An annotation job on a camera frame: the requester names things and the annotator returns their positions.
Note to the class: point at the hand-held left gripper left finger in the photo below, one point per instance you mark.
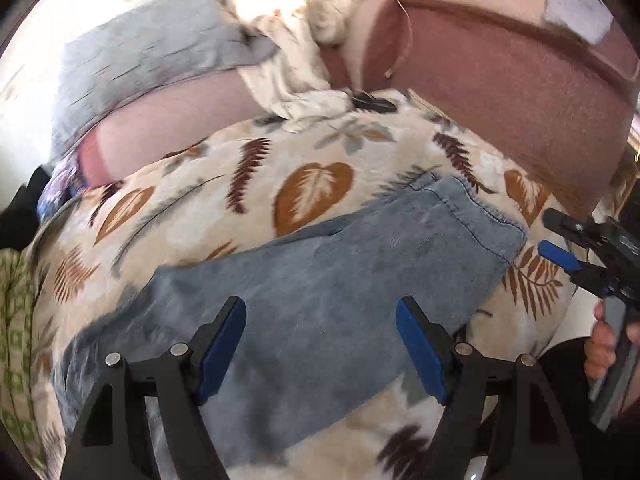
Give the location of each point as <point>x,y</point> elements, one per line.
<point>222,352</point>

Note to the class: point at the black plastic clip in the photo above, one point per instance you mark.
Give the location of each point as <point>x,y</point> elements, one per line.
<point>372,103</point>

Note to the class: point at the wooden furniture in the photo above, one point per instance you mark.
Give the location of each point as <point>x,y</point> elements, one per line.
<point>632,175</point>

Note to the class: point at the person's right hand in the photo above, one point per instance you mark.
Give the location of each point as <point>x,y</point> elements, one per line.
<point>599,347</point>

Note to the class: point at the grey quilted blanket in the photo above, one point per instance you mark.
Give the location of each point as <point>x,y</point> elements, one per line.
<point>150,55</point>

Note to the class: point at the person's dark clothing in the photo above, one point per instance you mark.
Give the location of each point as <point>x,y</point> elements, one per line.
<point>560,390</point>

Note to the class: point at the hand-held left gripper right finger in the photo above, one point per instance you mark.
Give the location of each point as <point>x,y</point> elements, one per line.
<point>420,355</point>

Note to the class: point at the green patterned cloth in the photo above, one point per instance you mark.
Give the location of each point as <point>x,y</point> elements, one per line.
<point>15,320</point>

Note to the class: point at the white printed sheet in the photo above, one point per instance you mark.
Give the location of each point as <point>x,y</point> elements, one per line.
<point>285,70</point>

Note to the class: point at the blue denim pants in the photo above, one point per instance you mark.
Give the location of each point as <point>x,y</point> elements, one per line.
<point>325,285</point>

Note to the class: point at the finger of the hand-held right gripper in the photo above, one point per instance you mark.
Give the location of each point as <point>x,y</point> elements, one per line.
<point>565,225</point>
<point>557,255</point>

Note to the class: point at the light pink quilted cushion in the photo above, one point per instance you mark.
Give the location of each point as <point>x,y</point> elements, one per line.
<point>165,125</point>

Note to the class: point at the white textured cloth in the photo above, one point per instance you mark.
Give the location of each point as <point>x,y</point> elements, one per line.
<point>330,15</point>

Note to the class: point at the black cloth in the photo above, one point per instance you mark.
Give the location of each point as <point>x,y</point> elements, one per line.
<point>20,210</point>

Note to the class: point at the shiny purple cloth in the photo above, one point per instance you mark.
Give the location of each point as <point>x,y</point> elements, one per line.
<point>60,185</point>

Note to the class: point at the leaf print fleece blanket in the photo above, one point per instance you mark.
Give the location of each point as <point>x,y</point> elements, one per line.
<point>310,195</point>

